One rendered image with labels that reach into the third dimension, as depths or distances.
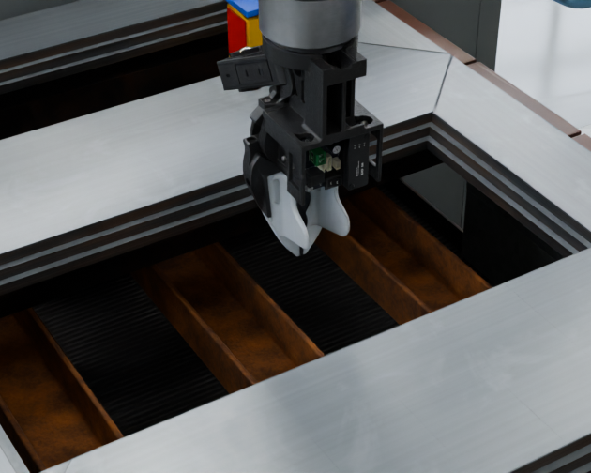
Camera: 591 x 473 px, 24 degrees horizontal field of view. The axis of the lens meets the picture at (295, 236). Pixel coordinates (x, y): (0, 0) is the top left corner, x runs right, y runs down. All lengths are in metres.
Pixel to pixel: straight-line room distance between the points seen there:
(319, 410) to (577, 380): 0.21
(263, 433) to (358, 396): 0.08
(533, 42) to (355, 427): 2.42
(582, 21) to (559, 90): 0.36
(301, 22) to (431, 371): 0.31
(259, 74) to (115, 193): 0.29
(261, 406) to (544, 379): 0.23
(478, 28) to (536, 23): 1.41
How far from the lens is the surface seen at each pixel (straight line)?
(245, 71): 1.08
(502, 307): 1.17
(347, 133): 1.01
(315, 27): 0.97
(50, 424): 1.31
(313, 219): 1.12
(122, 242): 1.28
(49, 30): 1.60
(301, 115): 1.03
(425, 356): 1.11
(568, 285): 1.20
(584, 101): 3.17
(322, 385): 1.08
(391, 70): 1.50
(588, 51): 3.38
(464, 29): 2.06
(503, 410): 1.07
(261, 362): 1.36
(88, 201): 1.30
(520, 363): 1.12
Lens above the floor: 1.58
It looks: 36 degrees down
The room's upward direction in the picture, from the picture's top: straight up
